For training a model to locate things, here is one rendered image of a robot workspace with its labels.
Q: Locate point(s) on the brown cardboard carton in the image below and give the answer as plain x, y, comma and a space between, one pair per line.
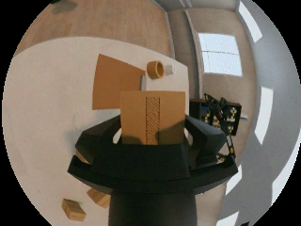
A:
152, 117
74, 211
99, 197

